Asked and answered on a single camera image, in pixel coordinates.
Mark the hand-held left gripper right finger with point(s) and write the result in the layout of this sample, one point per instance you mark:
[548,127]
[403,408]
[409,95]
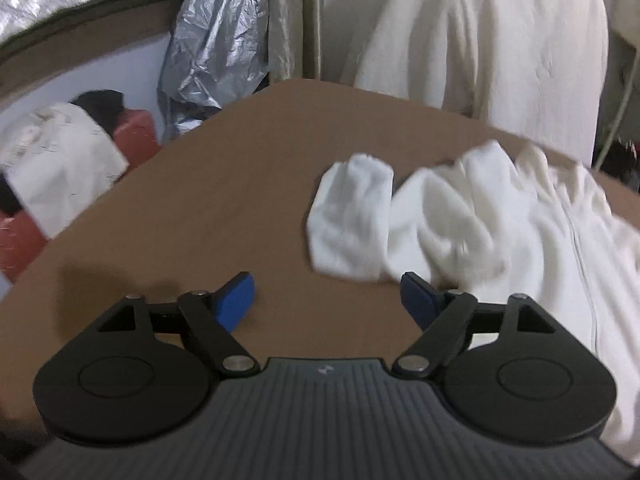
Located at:
[419,300]

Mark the white tent with brown trim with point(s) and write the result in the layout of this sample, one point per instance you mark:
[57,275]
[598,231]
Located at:
[130,67]

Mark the white clothes rack pole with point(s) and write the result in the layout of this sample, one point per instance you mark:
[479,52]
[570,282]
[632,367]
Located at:
[617,115]

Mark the white fleece jacket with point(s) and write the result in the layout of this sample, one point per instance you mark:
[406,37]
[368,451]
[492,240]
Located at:
[525,230]

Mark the cream hanging coat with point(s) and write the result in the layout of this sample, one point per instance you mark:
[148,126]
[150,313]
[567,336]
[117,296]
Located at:
[475,45]

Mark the beige curtain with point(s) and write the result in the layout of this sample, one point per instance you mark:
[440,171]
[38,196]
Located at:
[295,15]

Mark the white printed bag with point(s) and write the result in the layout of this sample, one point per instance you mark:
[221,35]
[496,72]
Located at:
[55,165]

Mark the crumpled silver foil cover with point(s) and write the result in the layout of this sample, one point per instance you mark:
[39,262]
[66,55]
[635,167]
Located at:
[215,40]

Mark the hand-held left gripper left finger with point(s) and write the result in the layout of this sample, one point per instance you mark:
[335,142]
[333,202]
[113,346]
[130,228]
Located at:
[235,300]

